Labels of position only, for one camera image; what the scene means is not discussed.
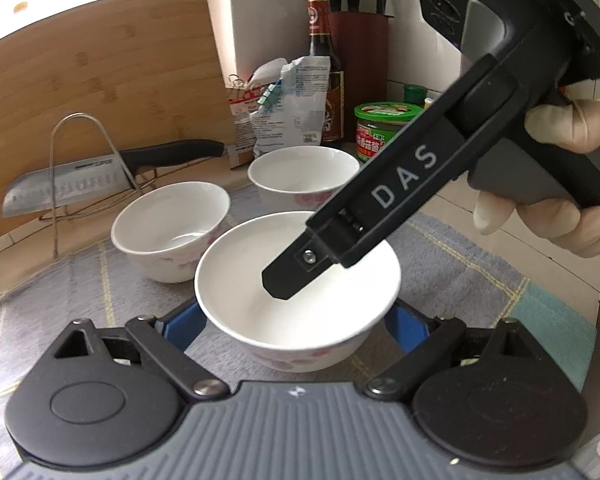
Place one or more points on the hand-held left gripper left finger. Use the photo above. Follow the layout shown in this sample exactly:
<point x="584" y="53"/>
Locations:
<point x="182" y="327"/>

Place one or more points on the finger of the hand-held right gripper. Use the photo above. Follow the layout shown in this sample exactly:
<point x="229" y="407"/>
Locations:
<point x="285" y="280"/>

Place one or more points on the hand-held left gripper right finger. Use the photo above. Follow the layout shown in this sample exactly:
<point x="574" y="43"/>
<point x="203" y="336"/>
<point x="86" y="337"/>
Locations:
<point x="402" y="330"/>

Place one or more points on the white floral bowl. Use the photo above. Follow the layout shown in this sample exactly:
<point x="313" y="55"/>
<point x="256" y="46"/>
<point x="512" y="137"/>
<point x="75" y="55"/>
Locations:
<point x="170" y="225"/>
<point x="300" y="170"/>
<point x="240" y="280"/>

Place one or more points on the person's right hand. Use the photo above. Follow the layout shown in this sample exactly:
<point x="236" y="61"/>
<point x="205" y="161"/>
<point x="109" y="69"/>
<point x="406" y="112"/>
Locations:
<point x="570" y="125"/>

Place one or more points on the green-lid sauce jar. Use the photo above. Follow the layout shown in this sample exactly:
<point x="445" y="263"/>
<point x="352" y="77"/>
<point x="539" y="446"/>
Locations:
<point x="380" y="135"/>

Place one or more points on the grey checked cloth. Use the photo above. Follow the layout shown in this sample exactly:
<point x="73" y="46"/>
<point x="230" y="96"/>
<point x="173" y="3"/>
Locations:
<point x="455" y="270"/>

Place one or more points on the green bottle cap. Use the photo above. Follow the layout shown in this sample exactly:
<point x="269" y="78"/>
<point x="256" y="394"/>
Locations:
<point x="414" y="94"/>

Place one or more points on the dark red knife block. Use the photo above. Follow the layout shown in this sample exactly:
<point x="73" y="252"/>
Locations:
<point x="360" y="60"/>

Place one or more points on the white printed plastic bag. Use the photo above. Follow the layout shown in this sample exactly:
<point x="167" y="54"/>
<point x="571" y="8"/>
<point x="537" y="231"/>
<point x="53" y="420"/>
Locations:
<point x="290" y="110"/>

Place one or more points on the dark sauce bottle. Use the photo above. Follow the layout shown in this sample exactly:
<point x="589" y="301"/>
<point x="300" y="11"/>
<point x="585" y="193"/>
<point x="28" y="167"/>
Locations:
<point x="325" y="50"/>

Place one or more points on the green clip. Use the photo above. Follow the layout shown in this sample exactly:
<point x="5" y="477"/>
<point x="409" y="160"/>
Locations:
<point x="270" y="97"/>

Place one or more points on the red and white bag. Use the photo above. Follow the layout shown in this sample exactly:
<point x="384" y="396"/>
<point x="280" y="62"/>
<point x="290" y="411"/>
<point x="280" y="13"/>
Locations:
<point x="240" y="120"/>

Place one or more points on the wide steel kitchen knife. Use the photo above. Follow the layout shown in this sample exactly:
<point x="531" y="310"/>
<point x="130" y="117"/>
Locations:
<point x="90" y="177"/>

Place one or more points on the bamboo cutting board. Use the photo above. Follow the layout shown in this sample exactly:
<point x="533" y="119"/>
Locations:
<point x="105" y="60"/>

